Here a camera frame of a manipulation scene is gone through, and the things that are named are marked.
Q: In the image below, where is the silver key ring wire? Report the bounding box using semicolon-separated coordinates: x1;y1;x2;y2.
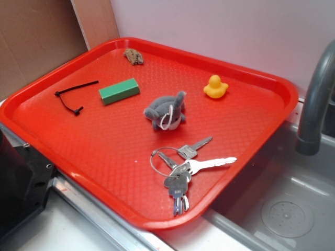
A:
150;147;184;178

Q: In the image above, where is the brown cardboard sheet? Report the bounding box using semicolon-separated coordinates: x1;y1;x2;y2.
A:
1;1;119;100

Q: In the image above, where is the metal counter rail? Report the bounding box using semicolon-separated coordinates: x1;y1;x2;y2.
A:
0;122;168;251

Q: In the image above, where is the long silver key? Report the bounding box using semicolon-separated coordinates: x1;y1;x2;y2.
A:
184;157;237;175

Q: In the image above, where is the gray plastic sink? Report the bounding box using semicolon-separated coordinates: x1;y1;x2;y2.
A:
204;122;334;250

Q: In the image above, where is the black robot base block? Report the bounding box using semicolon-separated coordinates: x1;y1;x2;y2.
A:
1;132;55;242

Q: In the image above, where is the bunch of silver keys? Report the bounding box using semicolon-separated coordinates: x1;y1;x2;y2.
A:
164;172;192;216

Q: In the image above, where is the gray plush elephant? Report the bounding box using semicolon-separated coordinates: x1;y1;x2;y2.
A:
143;91;186;131

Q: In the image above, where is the yellow rubber duck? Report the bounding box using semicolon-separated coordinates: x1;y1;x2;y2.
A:
203;75;229;99

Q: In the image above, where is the small silver key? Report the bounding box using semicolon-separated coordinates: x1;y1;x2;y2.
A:
159;152;177;169

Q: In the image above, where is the silver key with square head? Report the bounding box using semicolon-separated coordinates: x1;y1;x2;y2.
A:
177;136;213;160

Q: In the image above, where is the gray faucet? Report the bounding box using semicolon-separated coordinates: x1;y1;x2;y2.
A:
296;41;334;155

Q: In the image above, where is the green rectangular block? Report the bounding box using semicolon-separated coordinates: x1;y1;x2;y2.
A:
99;78;140;105

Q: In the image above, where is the black zip tie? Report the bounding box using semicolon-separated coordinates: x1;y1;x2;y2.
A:
54;80;99;116

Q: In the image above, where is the red plastic tray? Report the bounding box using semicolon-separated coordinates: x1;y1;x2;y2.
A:
1;38;298;230

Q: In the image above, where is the brown cork piece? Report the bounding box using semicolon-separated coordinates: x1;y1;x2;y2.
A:
123;48;144;65

